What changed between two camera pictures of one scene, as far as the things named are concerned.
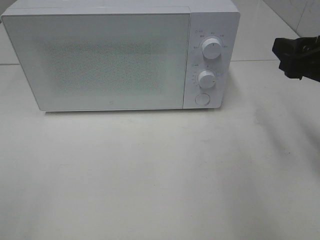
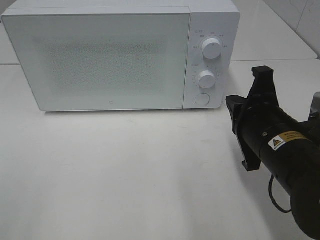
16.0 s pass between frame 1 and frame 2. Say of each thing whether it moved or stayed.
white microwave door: stayed
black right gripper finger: moved
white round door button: stayed
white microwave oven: stayed
